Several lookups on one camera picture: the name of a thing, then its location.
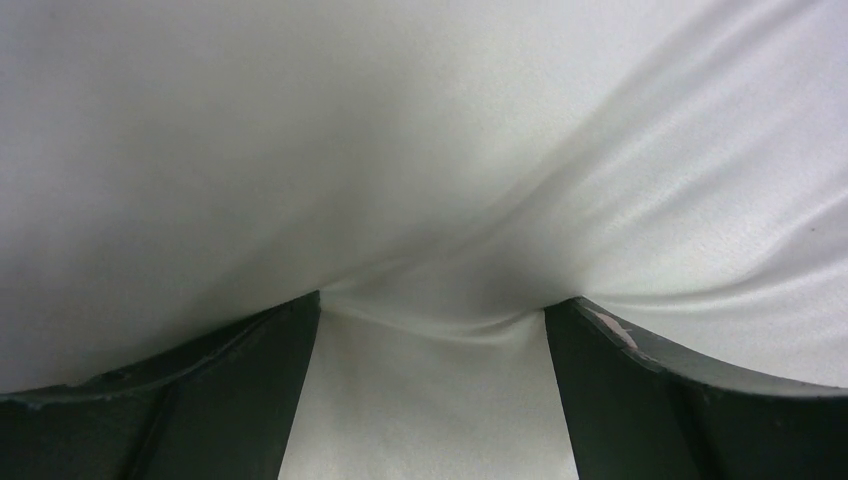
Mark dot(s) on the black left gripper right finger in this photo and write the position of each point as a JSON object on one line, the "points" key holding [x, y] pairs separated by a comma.
{"points": [[639, 406]]}

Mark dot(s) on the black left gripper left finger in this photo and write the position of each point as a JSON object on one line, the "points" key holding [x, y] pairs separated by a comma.
{"points": [[218, 407]]}

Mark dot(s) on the white pillow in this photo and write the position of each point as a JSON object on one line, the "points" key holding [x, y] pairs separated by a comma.
{"points": [[440, 171]]}

